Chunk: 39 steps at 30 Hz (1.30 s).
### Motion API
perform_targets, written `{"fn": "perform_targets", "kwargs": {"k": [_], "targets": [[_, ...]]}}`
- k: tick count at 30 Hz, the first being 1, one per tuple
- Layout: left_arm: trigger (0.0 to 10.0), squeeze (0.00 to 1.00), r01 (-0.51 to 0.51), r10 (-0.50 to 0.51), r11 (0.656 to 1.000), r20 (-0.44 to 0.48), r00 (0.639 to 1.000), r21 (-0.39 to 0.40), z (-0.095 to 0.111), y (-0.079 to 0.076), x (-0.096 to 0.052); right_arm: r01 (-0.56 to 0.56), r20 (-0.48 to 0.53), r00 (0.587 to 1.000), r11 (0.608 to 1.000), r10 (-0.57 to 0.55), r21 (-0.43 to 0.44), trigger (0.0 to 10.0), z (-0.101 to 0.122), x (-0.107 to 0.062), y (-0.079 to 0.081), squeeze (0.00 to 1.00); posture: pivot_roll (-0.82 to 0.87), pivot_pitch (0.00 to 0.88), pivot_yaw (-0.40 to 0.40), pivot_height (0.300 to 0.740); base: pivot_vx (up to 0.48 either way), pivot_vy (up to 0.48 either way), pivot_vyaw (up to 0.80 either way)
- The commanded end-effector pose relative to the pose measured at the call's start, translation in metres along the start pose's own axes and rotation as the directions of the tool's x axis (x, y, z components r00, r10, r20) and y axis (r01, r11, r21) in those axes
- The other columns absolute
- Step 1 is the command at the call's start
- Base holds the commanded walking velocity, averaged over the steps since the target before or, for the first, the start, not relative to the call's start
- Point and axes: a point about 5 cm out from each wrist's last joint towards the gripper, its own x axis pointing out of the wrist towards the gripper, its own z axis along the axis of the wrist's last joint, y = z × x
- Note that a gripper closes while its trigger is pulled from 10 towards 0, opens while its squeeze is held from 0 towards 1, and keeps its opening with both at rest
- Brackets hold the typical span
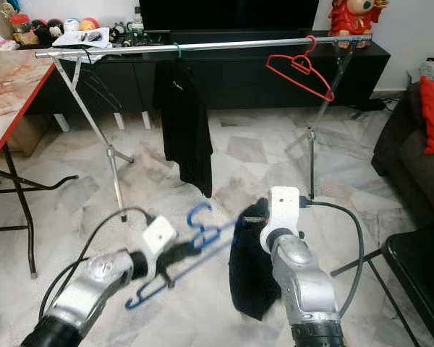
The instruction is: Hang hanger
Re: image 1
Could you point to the black garment with green logo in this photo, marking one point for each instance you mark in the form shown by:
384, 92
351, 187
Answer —
249, 282

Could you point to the red plastic hanger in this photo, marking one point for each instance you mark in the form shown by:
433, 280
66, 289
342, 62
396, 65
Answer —
328, 95

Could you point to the small golden trophy figurine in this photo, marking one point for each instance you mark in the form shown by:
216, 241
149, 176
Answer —
7, 9

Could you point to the black television console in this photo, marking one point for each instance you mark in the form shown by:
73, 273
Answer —
246, 87

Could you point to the black folding chair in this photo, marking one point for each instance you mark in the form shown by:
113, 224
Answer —
419, 267

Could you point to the silver metal clothes rack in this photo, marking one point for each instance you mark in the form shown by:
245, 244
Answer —
231, 44

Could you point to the green hanger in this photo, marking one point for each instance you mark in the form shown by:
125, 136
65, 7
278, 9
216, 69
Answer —
178, 49

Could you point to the black shirt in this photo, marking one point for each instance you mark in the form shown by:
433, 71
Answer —
182, 130

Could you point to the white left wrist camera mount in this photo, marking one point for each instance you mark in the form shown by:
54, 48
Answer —
159, 235

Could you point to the black flat screen television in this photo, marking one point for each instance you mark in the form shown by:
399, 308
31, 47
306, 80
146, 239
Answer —
228, 13

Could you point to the red laughing Buddha statue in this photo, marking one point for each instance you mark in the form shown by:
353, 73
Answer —
351, 18

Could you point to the marble pattern folding table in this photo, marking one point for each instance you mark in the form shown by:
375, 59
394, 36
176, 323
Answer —
7, 94

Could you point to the white pink plastic bag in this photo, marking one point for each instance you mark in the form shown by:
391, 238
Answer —
0, 41

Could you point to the brown cardboard box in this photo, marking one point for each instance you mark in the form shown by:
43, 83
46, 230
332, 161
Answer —
29, 137

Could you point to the blue plastic hanger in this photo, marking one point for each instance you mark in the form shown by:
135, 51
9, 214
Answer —
202, 206

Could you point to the snack jar with red lid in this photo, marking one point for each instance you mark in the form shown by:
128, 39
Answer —
22, 29

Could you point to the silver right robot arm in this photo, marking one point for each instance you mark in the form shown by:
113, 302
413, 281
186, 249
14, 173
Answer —
307, 289

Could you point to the thin dark hanger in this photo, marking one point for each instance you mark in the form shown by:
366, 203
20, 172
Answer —
85, 61

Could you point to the dark brown fabric sofa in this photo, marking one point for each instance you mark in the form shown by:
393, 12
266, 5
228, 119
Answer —
401, 166

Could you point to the white paper stack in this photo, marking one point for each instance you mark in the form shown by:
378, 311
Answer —
81, 38

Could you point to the orange ball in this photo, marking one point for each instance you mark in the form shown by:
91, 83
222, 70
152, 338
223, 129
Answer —
89, 24

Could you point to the clear plastic bottle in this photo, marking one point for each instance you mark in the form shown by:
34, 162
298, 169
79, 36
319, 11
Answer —
137, 19

